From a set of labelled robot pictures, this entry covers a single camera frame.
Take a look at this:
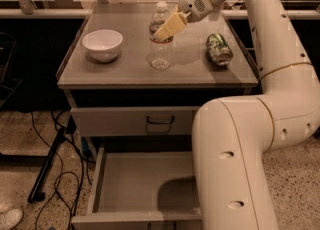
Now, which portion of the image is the white ceramic bowl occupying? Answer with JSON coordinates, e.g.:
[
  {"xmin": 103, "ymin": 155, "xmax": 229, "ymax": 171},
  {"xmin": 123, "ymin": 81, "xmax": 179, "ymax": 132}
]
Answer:
[{"xmin": 82, "ymin": 29, "xmax": 123, "ymax": 62}]

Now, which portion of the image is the green soda can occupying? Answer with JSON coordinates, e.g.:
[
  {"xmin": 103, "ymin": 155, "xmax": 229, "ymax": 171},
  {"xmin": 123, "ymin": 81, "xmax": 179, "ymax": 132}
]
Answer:
[{"xmin": 206, "ymin": 33, "xmax": 233, "ymax": 67}]

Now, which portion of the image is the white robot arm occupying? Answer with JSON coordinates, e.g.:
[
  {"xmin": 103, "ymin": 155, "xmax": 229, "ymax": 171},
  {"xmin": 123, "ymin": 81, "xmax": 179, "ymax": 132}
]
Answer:
[{"xmin": 155, "ymin": 0, "xmax": 320, "ymax": 230}]

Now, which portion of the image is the clear plastic water bottle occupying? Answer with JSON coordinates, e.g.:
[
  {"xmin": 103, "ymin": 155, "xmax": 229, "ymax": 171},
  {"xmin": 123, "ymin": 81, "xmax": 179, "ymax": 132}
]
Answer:
[{"xmin": 147, "ymin": 1, "xmax": 173, "ymax": 70}]

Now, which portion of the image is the white counter rail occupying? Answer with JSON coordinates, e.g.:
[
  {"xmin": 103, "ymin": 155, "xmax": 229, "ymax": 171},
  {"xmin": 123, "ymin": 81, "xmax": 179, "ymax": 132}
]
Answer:
[{"xmin": 0, "ymin": 9, "xmax": 320, "ymax": 20}]

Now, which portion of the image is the white shoe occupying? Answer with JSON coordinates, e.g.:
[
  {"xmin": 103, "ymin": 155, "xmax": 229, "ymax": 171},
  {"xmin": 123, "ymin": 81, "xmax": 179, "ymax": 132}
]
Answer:
[{"xmin": 0, "ymin": 208, "xmax": 23, "ymax": 230}]

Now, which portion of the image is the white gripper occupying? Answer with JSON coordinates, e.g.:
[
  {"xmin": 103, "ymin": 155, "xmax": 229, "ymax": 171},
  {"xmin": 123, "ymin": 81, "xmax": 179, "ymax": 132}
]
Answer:
[{"xmin": 154, "ymin": 0, "xmax": 214, "ymax": 42}]

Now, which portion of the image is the black drawer handle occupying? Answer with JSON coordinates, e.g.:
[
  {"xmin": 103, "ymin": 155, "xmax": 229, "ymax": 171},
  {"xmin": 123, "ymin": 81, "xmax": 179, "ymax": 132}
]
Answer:
[{"xmin": 146, "ymin": 116, "xmax": 175, "ymax": 125}]

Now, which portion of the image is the grey metal drawer cabinet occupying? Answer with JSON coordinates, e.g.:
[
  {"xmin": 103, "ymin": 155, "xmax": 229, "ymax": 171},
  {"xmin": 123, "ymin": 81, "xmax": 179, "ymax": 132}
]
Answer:
[{"xmin": 55, "ymin": 1, "xmax": 262, "ymax": 230}]

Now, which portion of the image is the open middle drawer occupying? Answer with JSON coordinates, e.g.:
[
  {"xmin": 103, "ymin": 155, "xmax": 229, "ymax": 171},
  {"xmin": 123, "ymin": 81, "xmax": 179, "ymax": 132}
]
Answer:
[{"xmin": 72, "ymin": 147, "xmax": 202, "ymax": 230}]

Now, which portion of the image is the closed upper drawer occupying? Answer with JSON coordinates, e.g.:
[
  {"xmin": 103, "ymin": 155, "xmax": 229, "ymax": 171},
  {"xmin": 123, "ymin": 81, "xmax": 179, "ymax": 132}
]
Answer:
[{"xmin": 71, "ymin": 106, "xmax": 198, "ymax": 137}]

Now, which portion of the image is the black floor cable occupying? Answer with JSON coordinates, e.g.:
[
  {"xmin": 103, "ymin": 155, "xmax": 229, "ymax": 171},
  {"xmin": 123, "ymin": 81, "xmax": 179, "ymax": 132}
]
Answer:
[{"xmin": 29, "ymin": 109, "xmax": 94, "ymax": 230}]

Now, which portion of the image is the black stand leg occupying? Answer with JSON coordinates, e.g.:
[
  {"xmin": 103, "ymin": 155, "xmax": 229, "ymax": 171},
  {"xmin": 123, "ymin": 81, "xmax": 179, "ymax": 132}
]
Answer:
[{"xmin": 27, "ymin": 118, "xmax": 76, "ymax": 203}]

